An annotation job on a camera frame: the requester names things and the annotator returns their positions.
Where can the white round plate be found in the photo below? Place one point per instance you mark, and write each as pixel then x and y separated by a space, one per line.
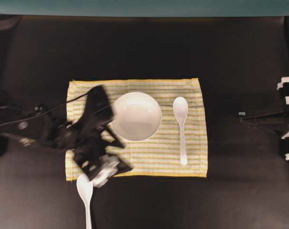
pixel 138 116

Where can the white chinese spoon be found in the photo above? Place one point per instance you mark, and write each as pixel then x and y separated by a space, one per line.
pixel 85 191
pixel 180 109

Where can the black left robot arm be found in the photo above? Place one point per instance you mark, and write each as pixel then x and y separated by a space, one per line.
pixel 39 128

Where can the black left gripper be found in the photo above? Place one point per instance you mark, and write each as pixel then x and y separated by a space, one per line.
pixel 89 137

